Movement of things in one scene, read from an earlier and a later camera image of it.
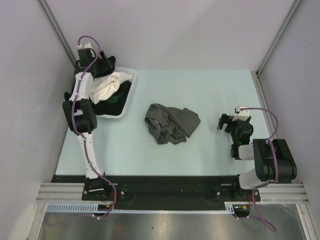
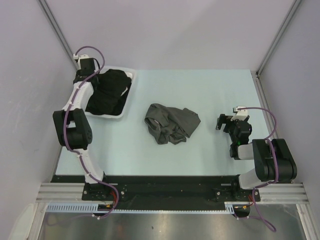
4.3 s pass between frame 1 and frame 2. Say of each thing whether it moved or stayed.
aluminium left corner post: stayed
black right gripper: stayed
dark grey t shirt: stayed
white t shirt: moved
